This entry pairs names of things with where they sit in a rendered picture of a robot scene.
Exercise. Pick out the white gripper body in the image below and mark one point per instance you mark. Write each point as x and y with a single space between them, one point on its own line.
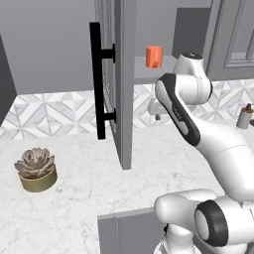
155 107

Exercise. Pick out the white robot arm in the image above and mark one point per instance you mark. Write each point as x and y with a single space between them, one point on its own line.
228 155

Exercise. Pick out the grey panelled cabinet door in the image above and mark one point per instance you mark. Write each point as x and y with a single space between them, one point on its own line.
231 36

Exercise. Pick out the grey base cabinet door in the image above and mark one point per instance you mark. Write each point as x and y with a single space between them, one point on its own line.
132 233

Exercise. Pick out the dark grey cabinet door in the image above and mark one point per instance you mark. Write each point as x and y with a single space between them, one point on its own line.
6 86

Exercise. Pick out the orange glass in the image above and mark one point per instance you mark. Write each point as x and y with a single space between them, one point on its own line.
154 57

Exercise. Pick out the grey bottle with brown pump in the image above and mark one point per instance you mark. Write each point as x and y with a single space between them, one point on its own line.
244 118

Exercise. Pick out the succulent in olive pot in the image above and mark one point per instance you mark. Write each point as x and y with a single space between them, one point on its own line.
36 170

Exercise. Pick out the grey wall cabinet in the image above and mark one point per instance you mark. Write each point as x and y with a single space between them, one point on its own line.
149 75

